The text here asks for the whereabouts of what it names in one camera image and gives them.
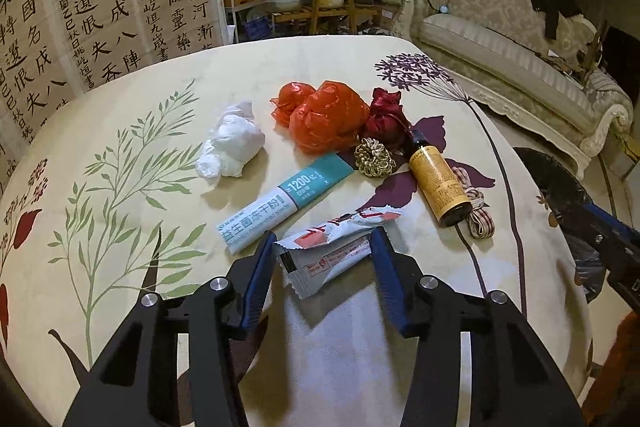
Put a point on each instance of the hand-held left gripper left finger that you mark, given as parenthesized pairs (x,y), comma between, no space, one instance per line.
(257,279)

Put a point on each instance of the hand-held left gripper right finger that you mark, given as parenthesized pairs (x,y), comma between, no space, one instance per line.
(387,279)

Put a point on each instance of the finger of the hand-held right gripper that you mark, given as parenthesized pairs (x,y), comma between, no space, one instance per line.
(607,217)
(627,284)

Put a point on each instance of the white and red snack packet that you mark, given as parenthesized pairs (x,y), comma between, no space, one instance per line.
(330,257)

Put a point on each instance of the bin with black liner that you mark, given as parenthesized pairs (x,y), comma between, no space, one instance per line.
(545,177)

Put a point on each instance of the teal and white sachet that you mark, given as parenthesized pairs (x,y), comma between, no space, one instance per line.
(280,207)

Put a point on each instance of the plaid ribbon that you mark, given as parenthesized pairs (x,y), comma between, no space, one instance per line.
(480,219)

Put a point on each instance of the brown bottle yellow label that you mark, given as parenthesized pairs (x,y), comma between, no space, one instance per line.
(440,182)

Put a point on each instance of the gold braided ornament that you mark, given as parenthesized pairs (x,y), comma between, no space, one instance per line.
(374,159)

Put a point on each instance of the white tissue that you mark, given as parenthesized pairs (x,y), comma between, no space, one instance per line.
(235,142)

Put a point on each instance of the dark red knotted cloth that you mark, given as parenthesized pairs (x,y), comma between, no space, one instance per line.
(385,119)

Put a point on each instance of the orange plastic bag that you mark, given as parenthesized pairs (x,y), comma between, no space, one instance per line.
(325,117)

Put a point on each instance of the ornate white sofa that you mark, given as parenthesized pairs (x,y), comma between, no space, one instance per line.
(500,47)

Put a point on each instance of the blue crate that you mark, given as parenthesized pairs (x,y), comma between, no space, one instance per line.
(257,28)

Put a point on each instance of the white metal rack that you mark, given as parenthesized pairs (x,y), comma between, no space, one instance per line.
(232,7)

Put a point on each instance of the calligraphy wall hanging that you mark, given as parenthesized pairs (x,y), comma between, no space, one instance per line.
(90,7)

